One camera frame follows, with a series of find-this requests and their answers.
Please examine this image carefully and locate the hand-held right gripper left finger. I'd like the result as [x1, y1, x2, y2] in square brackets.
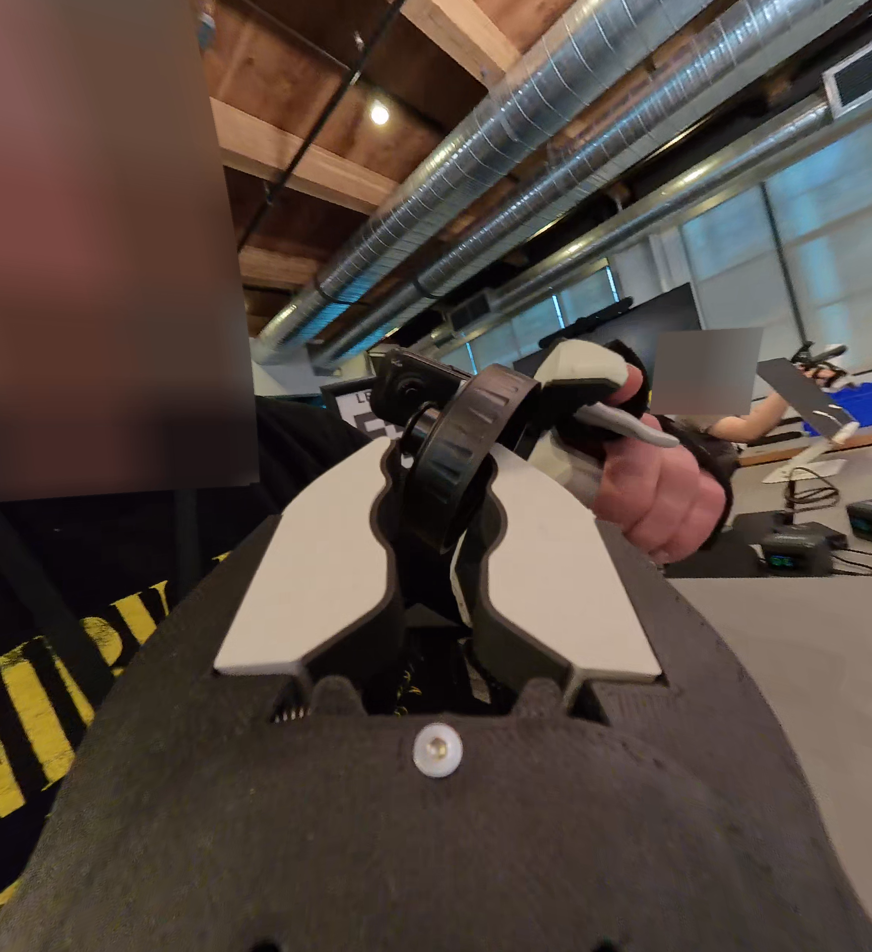
[213, 436, 407, 715]

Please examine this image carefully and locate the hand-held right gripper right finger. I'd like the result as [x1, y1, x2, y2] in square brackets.
[459, 444, 663, 721]

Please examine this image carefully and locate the black bottle lid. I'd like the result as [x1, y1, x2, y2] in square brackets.
[395, 365, 541, 554]

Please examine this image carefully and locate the person's left hand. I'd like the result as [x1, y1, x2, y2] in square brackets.
[556, 346, 735, 566]

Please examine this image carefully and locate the wooden ceiling beam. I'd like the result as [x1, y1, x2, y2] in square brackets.
[210, 97, 400, 217]

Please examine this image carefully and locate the black yellow printed shirt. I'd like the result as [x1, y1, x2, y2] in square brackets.
[0, 395, 377, 908]

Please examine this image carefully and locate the wooden top desk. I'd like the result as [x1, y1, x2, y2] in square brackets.
[737, 420, 872, 470]

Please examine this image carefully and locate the small blue plastic bin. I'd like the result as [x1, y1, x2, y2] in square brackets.
[801, 380, 872, 435]

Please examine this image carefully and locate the black wall screen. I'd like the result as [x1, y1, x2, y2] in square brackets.
[511, 283, 705, 380]

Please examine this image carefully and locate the silver ventilation duct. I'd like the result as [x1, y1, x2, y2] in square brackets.
[250, 0, 712, 365]
[436, 93, 872, 346]
[317, 0, 869, 370]

